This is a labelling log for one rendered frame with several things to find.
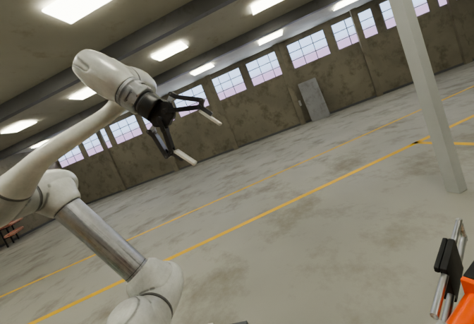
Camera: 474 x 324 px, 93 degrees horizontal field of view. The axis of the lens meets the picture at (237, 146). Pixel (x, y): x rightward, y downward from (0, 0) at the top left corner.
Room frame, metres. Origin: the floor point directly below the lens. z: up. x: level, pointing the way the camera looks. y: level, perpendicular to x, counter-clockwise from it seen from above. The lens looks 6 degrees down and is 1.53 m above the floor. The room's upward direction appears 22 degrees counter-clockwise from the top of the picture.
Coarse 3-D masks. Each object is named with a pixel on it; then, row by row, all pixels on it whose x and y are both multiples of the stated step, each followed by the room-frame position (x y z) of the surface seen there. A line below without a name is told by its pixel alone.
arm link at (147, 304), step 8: (136, 296) 0.71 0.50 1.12; (144, 296) 0.73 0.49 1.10; (152, 296) 0.75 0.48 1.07; (120, 304) 0.69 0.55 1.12; (128, 304) 0.68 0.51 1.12; (136, 304) 0.67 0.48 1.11; (144, 304) 0.68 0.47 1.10; (152, 304) 0.71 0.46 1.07; (160, 304) 0.73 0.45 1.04; (112, 312) 0.68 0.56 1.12; (120, 312) 0.66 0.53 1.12; (128, 312) 0.65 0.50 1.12; (136, 312) 0.65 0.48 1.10; (144, 312) 0.66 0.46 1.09; (152, 312) 0.68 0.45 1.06; (160, 312) 0.71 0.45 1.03; (168, 312) 0.74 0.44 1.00; (112, 320) 0.64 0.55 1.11; (120, 320) 0.63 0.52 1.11; (128, 320) 0.63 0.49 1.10; (136, 320) 0.64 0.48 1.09; (144, 320) 0.65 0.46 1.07; (152, 320) 0.66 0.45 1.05; (160, 320) 0.69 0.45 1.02; (168, 320) 0.72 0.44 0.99
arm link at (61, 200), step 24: (48, 192) 0.82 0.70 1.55; (72, 192) 0.87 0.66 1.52; (48, 216) 0.83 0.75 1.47; (72, 216) 0.83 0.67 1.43; (96, 216) 0.88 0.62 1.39; (96, 240) 0.83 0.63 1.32; (120, 240) 0.87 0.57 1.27; (120, 264) 0.82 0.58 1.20; (144, 264) 0.86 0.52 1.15; (168, 264) 0.91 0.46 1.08; (144, 288) 0.79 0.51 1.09; (168, 288) 0.81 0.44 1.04
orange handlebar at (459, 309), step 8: (464, 296) 0.24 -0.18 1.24; (472, 296) 0.23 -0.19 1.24; (464, 304) 0.23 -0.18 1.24; (472, 304) 0.23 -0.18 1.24; (456, 312) 0.22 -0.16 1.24; (464, 312) 0.22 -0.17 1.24; (472, 312) 0.22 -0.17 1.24; (448, 320) 0.22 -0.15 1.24; (456, 320) 0.22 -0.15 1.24; (464, 320) 0.21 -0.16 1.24; (472, 320) 0.21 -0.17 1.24
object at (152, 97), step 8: (144, 96) 0.62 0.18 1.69; (152, 96) 0.62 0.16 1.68; (144, 104) 0.61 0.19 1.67; (152, 104) 0.61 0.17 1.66; (160, 104) 0.63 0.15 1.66; (168, 104) 0.63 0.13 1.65; (144, 112) 0.61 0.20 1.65; (152, 112) 0.63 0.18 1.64; (160, 112) 0.63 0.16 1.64; (152, 120) 0.64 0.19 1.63; (168, 120) 0.63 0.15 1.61
